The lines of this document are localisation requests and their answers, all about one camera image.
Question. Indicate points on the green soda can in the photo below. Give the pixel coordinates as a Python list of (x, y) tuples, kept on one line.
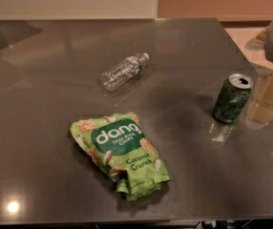
[(232, 98)]

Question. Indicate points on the clear plastic water bottle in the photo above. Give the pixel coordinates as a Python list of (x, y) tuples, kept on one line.
[(121, 73)]

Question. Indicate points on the green rice chips bag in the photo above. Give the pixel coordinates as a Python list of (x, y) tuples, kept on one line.
[(120, 149)]

